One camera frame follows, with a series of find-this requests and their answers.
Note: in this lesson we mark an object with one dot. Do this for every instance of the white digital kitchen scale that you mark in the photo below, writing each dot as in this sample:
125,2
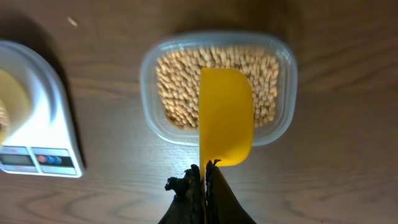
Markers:
46,144

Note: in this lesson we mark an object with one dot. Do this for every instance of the yellow plastic measuring scoop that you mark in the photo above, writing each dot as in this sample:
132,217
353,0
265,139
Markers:
226,117

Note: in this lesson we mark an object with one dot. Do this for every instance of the clear plastic container of soybeans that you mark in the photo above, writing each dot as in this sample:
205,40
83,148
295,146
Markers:
170,82

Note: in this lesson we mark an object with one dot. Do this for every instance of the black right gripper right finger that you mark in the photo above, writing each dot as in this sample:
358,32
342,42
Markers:
222,205

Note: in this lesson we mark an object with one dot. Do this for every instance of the pale yellow bowl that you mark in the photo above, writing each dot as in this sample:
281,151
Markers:
16,106

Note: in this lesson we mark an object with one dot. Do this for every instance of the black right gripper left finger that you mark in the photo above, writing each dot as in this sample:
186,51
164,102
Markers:
186,206

